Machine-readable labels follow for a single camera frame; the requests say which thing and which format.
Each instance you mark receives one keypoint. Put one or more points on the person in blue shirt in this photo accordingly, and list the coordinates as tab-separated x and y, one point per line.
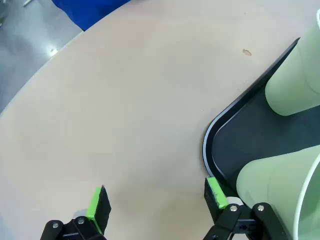
85	12

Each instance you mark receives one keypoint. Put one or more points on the light green cup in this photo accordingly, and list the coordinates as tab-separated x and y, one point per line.
275	180
292	87

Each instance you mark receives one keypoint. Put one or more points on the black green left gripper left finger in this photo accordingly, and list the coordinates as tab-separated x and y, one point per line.
100	212

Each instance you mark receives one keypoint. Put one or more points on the black plastic tray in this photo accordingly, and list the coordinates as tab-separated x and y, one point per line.
240	140

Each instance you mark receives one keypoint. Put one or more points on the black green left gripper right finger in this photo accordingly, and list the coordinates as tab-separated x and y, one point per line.
212	200

